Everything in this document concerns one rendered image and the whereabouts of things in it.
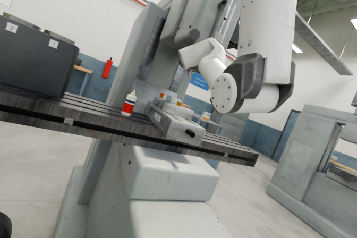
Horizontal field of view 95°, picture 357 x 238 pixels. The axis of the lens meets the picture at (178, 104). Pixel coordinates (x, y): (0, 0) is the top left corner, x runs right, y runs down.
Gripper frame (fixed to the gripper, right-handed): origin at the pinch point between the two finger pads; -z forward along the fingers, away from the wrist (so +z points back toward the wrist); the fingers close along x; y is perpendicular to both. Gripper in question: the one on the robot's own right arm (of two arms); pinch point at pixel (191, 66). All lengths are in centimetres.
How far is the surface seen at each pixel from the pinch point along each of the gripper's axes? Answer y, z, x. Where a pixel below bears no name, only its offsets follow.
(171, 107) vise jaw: 20.7, 10.0, 2.0
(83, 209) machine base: 103, -24, 31
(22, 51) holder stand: 20, 26, 50
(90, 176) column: 83, -26, 35
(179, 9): -24.1, -4.5, 14.9
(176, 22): -17.7, -4.4, 14.4
